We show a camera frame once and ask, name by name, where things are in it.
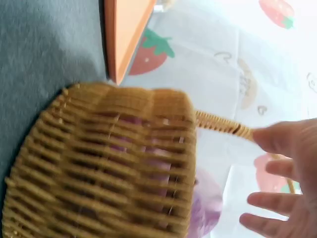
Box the purple plastic bag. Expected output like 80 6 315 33
108 116 224 236

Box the woven wicker basket with handle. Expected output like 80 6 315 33
1 81 302 238

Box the person's right hand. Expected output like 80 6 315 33
239 118 317 238

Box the orange flat board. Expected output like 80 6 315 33
103 0 158 85

